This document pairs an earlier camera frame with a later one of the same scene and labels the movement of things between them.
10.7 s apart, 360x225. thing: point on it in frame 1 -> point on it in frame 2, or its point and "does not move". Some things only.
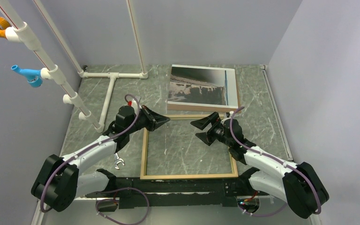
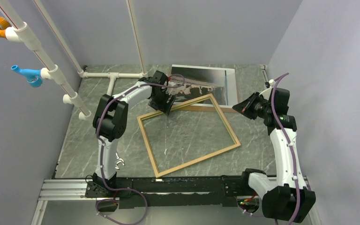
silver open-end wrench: [118, 159] does not move
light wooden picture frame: [144, 159] -> [208, 95]
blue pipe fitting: [33, 77] does not move
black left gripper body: [140, 125] -> [160, 102]
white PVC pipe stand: [19, 33] does not move
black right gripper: [201, 123] -> [245, 107]
